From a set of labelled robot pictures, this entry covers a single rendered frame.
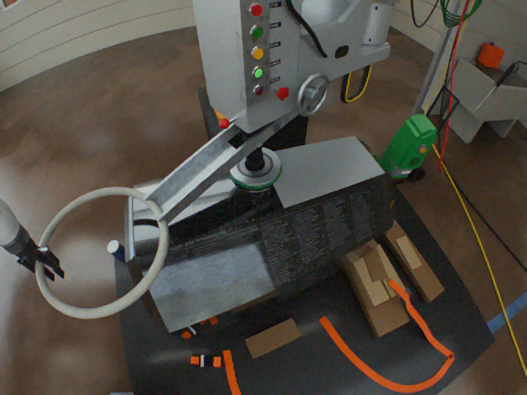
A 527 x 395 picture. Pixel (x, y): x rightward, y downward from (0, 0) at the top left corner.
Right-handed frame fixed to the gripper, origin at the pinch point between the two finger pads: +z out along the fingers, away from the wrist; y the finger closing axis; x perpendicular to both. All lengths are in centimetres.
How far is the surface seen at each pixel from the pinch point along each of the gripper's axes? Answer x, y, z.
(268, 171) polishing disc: 11, 90, -7
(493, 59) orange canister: 53, 400, -58
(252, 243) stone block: -11, 74, 5
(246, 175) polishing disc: 13, 82, -6
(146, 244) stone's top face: 1.4, 37.2, 2.4
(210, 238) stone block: -5, 60, 1
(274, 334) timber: -37, 79, 70
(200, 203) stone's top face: 10, 61, -1
